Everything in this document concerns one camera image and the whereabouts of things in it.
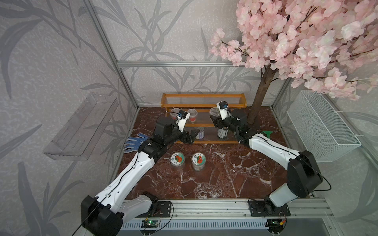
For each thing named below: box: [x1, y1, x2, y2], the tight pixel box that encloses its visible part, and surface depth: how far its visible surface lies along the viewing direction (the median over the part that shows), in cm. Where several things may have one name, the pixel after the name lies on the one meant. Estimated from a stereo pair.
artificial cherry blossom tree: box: [209, 0, 378, 125], surface depth 52 cm
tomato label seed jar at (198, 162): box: [191, 152, 207, 172], surface depth 84 cm
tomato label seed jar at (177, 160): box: [170, 151, 186, 169], surface depth 84 cm
